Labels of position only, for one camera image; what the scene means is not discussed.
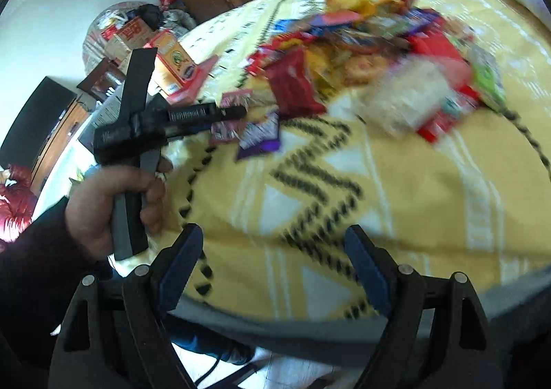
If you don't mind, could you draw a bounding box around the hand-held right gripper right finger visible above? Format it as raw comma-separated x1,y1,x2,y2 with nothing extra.
344,224,505,389

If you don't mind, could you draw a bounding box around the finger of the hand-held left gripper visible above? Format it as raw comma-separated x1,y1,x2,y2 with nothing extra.
165,122,217,143
166,104,249,128

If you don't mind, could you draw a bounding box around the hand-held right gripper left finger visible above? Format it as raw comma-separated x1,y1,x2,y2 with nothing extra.
46,222,205,389

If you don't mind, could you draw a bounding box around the maroon small snack packet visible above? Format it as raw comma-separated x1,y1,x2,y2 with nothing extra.
209,117,247,145

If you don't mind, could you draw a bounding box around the dark red snack packet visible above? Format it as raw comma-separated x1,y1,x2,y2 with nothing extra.
264,48,326,119

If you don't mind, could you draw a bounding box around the pile of snack packets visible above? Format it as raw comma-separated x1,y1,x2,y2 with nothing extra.
245,0,509,144

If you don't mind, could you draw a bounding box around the white rice cracker packet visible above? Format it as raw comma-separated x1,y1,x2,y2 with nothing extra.
359,57,478,144

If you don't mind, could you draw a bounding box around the person's left forearm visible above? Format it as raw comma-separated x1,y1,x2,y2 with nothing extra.
0,195,115,372

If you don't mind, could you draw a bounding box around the person's left hand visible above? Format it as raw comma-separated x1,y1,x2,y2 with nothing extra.
64,157,174,261

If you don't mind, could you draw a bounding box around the small red snack packet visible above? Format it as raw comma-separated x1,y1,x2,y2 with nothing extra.
220,89,254,108

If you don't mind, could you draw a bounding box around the orange red carton box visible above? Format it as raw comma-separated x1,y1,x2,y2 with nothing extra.
144,31,219,104

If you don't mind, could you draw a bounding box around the dark wooden chair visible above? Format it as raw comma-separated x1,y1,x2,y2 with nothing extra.
76,57,127,103

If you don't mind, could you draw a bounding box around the yellow patterned bedspread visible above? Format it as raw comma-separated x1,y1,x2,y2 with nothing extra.
112,0,551,321

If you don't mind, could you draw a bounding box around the purple snack packet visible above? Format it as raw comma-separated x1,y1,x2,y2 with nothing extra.
235,112,281,162

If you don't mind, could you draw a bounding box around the wooden dresser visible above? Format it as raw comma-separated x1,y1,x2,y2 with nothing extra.
30,98,93,192

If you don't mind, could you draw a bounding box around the brown cardboard box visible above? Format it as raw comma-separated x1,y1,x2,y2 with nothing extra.
103,33,132,64
114,18,156,49

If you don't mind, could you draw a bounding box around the black television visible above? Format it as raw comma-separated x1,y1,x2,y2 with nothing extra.
0,76,78,166

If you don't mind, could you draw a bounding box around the clear plastic bag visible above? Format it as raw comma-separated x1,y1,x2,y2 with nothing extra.
164,6,203,32

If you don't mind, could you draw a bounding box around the black bag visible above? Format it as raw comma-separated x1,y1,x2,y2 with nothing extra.
135,3,166,30

